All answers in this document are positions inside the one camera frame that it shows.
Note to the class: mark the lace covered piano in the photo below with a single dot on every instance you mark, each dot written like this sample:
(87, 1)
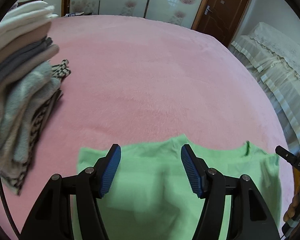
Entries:
(277, 75)

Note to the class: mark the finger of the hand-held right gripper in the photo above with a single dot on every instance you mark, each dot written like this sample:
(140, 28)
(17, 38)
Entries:
(285, 154)

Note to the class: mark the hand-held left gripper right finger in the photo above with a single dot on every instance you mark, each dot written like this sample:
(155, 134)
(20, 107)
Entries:
(192, 172)

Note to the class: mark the dark nightstand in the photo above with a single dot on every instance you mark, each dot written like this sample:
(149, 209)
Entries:
(73, 14)

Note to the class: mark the stack of folded clothes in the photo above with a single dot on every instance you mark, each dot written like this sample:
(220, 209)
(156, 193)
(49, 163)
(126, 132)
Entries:
(20, 92)

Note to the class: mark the brown wooden door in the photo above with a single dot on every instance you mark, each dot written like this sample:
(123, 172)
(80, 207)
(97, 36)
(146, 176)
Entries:
(225, 12)

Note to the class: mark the pink bed blanket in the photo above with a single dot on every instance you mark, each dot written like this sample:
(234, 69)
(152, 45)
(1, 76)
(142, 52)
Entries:
(152, 80)

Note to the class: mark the green t-shirt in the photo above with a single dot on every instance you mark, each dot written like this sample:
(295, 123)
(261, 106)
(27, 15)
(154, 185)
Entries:
(150, 180)

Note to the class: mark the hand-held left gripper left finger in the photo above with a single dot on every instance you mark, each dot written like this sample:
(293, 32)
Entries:
(110, 172)

